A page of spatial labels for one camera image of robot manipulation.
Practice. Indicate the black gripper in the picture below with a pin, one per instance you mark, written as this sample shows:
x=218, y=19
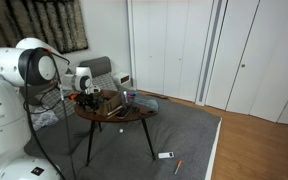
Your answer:
x=86, y=98

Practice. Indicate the brown cardboard box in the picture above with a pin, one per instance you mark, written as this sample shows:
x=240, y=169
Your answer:
x=112, y=103

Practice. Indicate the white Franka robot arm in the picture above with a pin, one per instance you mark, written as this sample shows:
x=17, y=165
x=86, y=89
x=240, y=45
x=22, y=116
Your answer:
x=4, y=116

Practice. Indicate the small white box appliance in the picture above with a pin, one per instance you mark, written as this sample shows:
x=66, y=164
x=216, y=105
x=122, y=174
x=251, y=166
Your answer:
x=122, y=79

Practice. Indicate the white marker on table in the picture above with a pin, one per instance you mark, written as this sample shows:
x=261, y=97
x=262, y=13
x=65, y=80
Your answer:
x=114, y=114

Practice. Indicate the grey armchair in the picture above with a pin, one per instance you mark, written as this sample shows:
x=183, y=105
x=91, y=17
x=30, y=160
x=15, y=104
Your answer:
x=104, y=82

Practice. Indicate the black smartphone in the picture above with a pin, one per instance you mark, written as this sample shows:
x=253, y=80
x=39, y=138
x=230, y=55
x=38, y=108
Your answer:
x=124, y=112

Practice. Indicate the small white ball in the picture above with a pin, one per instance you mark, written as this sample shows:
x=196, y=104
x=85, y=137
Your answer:
x=121, y=131

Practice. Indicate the gray pillow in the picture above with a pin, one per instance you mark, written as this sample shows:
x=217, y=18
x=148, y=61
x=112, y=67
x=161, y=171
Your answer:
x=99, y=65

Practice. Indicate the crumpled white plastic bag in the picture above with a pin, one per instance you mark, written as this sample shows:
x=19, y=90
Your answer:
x=44, y=119

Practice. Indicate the round wooden table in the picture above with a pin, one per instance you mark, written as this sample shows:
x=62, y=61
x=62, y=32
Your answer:
x=139, y=116

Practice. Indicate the clear plastic bag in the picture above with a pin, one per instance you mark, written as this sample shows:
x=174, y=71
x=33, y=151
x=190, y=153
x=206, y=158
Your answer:
x=148, y=103

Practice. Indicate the white remote control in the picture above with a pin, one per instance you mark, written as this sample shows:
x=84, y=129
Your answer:
x=166, y=155

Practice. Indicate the white folding closet door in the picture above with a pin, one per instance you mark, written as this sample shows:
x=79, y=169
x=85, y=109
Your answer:
x=170, y=46

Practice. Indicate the orange pen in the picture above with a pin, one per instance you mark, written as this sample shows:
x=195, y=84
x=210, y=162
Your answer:
x=178, y=167

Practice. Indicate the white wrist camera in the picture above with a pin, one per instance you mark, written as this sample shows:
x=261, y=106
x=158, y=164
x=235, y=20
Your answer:
x=93, y=89

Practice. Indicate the shaggy striped wall rug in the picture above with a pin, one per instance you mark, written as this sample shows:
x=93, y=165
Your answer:
x=34, y=23

